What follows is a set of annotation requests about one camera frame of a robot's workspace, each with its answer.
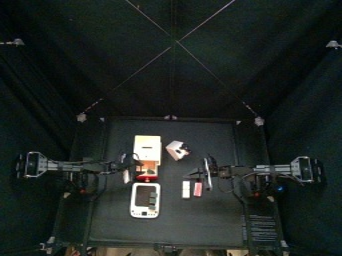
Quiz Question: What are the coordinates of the pink rectangular toy block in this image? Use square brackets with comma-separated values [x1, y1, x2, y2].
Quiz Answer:
[192, 181, 204, 198]

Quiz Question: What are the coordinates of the red toy piece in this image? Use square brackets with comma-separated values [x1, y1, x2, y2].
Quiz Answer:
[135, 172, 160, 183]

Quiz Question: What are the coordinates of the white rectangular toy block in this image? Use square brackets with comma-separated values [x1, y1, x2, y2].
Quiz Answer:
[180, 180, 191, 200]

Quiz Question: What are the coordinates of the white tray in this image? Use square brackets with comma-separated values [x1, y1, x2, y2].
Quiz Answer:
[128, 182, 162, 220]

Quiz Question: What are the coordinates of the black label with white text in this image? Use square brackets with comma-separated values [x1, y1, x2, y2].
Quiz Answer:
[247, 213, 281, 250]

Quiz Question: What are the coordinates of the white toy cube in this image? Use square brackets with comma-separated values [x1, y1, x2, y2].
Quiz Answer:
[164, 140, 192, 162]

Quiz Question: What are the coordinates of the thin white cord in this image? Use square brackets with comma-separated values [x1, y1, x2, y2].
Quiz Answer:
[123, 0, 261, 118]
[80, 0, 238, 116]

